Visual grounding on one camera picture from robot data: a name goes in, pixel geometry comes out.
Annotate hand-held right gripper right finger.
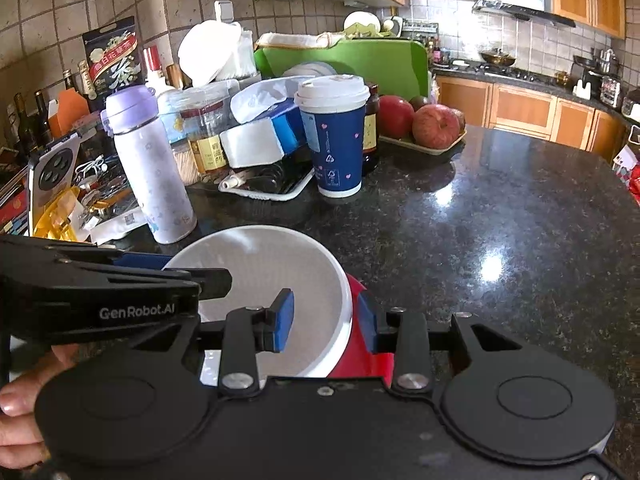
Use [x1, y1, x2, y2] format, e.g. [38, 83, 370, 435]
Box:
[357, 293, 524, 392]

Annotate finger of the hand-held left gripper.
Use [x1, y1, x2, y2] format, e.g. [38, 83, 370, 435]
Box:
[0, 235, 174, 274]
[56, 259, 232, 302]

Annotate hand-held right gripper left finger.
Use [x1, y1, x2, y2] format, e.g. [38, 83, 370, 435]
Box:
[130, 288, 296, 395]

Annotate magenta red plastic plate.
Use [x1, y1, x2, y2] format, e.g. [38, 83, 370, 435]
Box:
[327, 273, 402, 387]

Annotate white ribbed plastic bowl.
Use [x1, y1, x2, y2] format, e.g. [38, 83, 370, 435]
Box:
[162, 225, 354, 379]

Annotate person's left hand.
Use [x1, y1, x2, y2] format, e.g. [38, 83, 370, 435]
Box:
[0, 344, 80, 463]

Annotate white bottle lavender lid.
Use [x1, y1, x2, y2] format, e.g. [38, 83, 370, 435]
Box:
[101, 85, 198, 245]

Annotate yellow plastic toy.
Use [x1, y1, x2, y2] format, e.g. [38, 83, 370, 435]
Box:
[32, 187, 97, 244]

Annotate white earphones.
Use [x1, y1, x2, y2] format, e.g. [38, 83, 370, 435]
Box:
[74, 154, 109, 182]

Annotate black tray white rim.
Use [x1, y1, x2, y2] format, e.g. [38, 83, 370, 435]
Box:
[218, 162, 315, 202]

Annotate white phone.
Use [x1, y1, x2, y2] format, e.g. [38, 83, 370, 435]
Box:
[27, 132, 84, 237]

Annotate clear plastic jar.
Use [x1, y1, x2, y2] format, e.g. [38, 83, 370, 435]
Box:
[167, 80, 242, 186]

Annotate blue tissue pack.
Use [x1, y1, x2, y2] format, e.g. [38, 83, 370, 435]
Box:
[219, 77, 314, 169]

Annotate orange cardboard box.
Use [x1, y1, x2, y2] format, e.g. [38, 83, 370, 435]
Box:
[49, 87, 91, 139]

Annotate dark wine bottle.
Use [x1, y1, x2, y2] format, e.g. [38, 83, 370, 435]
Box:
[12, 92, 39, 154]
[33, 89, 54, 146]

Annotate blue paper cup white lid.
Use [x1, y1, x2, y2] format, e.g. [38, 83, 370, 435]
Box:
[293, 74, 371, 199]

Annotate beige foam fruit tray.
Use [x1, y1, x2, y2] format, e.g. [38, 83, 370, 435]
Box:
[377, 127, 469, 156]

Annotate white bottle red cap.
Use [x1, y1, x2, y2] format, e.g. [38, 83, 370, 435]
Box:
[143, 45, 176, 97]

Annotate dark sauce jar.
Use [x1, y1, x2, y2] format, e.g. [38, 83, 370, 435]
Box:
[362, 82, 381, 177]

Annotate black tea packet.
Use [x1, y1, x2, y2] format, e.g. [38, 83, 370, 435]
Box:
[82, 15, 151, 112]

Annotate red apples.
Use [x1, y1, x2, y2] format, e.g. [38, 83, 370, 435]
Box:
[412, 104, 461, 150]

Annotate red apple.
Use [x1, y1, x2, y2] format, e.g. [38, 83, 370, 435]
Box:
[377, 95, 416, 140]

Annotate white napkin pack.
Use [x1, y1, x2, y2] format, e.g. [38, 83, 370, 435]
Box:
[177, 22, 256, 87]

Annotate metal tin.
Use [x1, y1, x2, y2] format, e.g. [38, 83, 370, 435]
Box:
[282, 61, 337, 81]

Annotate cream cloth bag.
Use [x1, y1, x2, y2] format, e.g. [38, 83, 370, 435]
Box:
[256, 31, 349, 50]

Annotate green cutting board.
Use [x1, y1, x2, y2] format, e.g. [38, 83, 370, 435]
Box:
[253, 38, 430, 107]

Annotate wooden base cabinets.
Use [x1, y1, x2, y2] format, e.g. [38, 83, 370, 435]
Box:
[434, 73, 629, 164]

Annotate black gas stove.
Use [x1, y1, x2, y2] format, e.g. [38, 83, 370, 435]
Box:
[479, 63, 557, 82]

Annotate dark wok with lid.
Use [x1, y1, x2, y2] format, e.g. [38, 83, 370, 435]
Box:
[479, 48, 517, 67]

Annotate green dish rack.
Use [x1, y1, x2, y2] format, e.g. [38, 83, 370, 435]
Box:
[344, 10, 407, 42]

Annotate white ceramic plate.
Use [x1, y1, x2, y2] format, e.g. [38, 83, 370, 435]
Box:
[343, 11, 381, 34]

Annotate red gift bag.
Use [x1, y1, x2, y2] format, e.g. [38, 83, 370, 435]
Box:
[612, 125, 640, 202]

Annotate clear canister jar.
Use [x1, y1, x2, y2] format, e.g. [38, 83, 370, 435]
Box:
[599, 76, 622, 107]

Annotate black range hood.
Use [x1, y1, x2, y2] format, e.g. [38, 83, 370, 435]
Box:
[472, 0, 577, 29]

